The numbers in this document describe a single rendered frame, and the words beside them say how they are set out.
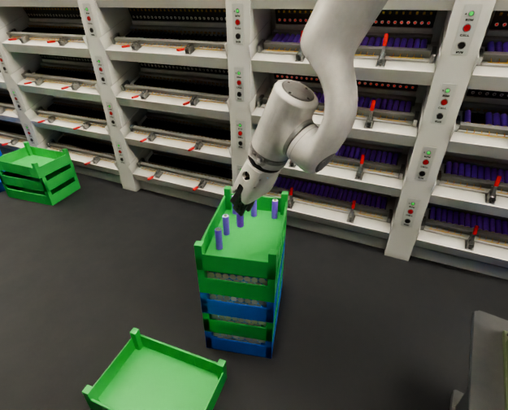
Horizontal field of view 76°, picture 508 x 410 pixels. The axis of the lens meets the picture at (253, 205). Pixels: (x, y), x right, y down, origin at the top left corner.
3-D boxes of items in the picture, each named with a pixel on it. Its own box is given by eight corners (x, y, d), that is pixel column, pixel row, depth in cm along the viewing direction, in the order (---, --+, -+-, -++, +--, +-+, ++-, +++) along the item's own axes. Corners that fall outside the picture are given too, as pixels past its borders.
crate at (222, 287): (274, 303, 83) (275, 280, 79) (198, 292, 86) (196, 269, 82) (285, 233, 108) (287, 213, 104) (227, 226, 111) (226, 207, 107)
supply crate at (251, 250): (275, 280, 79) (276, 255, 74) (196, 269, 82) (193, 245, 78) (287, 213, 104) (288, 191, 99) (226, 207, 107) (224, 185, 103)
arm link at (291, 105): (301, 157, 66) (270, 129, 69) (332, 102, 57) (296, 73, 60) (274, 170, 61) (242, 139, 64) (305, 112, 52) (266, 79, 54)
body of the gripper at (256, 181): (264, 175, 63) (246, 211, 71) (294, 159, 69) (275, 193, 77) (238, 150, 65) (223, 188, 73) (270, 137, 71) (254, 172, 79)
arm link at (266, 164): (271, 168, 61) (266, 179, 63) (297, 154, 67) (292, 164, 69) (240, 141, 64) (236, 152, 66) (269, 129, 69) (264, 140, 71)
